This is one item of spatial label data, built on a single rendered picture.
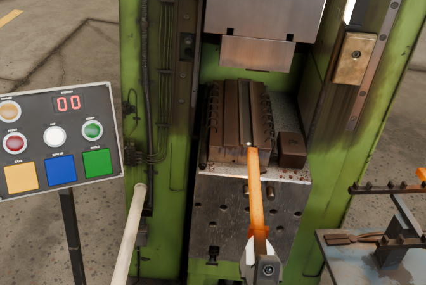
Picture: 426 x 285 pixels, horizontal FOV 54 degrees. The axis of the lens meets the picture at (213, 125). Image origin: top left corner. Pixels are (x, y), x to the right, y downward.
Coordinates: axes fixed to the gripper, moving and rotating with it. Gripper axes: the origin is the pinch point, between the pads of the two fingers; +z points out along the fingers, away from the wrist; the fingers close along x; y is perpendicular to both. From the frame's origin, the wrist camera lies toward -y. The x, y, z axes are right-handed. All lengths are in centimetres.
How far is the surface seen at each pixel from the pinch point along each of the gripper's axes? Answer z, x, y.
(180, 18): 57, -25, -27
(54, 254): 63, -81, 108
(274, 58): 42.1, 2.2, -24.3
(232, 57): 42.0, -9.2, -23.1
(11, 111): 26, -65, -9
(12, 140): 22, -65, -3
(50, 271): 53, -80, 108
